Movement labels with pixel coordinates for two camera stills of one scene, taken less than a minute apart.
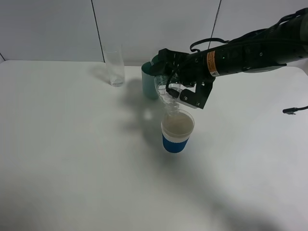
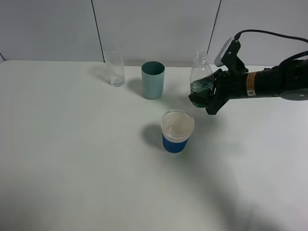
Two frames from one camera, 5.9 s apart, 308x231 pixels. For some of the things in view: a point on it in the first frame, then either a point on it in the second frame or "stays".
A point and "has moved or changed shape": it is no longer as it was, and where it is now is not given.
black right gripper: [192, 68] → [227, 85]
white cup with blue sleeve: [176, 126] stays
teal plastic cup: [147, 77] stays
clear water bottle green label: [169, 104] has moved or changed shape
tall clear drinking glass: [114, 57] stays
